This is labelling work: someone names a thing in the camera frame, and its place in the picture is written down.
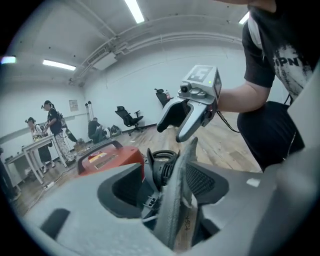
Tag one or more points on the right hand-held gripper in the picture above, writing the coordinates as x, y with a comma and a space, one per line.
202, 85

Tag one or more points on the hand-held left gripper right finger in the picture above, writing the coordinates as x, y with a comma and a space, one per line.
250, 200

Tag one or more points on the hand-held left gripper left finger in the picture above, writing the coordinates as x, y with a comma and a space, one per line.
82, 200

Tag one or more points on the grey fabric dust bag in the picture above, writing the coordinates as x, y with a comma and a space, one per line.
175, 180

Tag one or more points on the person's right forearm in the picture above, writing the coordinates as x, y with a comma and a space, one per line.
240, 96

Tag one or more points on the black office chair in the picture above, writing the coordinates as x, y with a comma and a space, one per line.
130, 120
162, 97

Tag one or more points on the white power strip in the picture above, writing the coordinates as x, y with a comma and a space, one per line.
48, 185

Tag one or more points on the white table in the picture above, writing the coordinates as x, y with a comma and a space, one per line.
40, 145
15, 162

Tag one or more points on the person's black trousers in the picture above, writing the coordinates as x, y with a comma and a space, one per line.
267, 132

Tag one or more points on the white ceiling pipes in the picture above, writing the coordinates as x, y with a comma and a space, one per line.
150, 40

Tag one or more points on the metal step ladder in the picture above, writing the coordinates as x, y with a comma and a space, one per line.
88, 111

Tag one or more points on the white ceiling air conditioner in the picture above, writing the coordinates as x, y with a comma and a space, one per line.
105, 61

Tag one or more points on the long ceiling light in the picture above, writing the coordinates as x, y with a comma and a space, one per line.
59, 65
8, 60
134, 11
244, 18

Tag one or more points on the person's black printed t-shirt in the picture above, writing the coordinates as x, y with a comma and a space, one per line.
287, 57

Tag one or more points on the wall poster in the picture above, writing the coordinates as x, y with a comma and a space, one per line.
73, 105

